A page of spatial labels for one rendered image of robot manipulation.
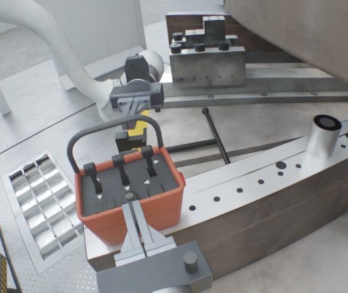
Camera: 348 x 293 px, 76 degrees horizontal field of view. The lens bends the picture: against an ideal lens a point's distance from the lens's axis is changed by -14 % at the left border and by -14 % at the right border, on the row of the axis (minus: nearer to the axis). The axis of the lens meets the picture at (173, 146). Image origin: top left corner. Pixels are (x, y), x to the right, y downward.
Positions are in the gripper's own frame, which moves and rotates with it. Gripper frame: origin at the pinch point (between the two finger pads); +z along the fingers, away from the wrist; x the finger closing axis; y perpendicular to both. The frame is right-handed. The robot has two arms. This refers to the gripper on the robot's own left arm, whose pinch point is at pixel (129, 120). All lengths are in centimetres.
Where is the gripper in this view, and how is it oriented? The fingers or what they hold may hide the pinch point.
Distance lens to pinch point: 56.3
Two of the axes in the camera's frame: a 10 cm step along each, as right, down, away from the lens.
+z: -0.5, 6.3, -7.7
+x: -9.9, 0.5, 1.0
